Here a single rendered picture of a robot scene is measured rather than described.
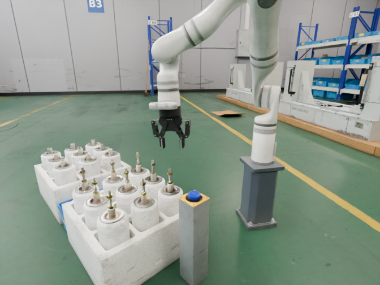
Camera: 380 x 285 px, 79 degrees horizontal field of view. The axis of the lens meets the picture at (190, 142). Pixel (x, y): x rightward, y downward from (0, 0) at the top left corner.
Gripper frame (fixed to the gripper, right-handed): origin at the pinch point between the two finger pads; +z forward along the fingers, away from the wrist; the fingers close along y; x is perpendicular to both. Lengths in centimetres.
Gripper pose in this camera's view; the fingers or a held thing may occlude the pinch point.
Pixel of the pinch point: (172, 145)
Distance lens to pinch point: 82.2
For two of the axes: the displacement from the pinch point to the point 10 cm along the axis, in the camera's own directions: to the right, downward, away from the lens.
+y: -9.7, -0.4, 2.4
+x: -2.4, 3.2, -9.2
